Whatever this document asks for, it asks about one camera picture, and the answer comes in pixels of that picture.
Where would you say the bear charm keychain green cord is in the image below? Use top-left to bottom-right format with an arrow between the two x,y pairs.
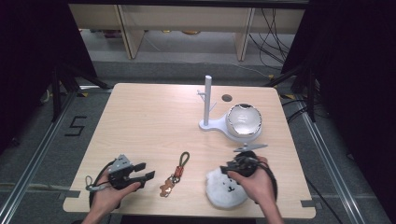
159,150 -> 191,199

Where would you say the black metal stand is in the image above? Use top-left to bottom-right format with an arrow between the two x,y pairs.
49,61 -> 114,123
263,61 -> 320,123

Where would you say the beige wooden desk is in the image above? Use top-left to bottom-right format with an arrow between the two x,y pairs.
67,3 -> 306,62

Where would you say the person's left hand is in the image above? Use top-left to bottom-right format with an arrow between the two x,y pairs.
90,169 -> 142,217

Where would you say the white plush bear pouch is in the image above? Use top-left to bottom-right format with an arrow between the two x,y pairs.
205,167 -> 250,210

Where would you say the bundle of black cables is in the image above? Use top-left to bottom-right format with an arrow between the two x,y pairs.
247,8 -> 295,71

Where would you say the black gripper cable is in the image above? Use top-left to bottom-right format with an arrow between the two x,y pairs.
89,160 -> 120,210
257,160 -> 279,204

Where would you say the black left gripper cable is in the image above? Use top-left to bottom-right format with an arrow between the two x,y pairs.
89,160 -> 120,210

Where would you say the white bowl with silver rim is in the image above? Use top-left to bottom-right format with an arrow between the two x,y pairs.
225,103 -> 263,137

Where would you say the aluminium floor rail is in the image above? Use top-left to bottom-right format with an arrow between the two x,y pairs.
0,88 -> 80,224
297,104 -> 370,224

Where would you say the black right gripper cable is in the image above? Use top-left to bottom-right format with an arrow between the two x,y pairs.
257,160 -> 279,204

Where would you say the grey wrist strap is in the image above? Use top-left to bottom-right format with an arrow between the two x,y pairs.
84,175 -> 111,193

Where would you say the white hook stand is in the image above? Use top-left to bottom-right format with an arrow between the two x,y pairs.
196,75 -> 263,145

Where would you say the person's right hand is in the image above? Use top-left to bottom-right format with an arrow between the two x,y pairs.
228,156 -> 277,207

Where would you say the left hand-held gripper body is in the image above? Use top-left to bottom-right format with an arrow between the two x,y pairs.
106,154 -> 147,190

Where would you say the white floor cable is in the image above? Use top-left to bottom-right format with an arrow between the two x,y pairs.
229,61 -> 273,79

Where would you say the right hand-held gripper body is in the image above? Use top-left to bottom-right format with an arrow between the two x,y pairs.
225,143 -> 269,178

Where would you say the black floor cable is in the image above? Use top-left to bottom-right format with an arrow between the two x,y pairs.
304,175 -> 339,224

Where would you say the grey tape strip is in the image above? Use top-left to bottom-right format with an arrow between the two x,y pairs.
300,199 -> 322,209
56,189 -> 81,201

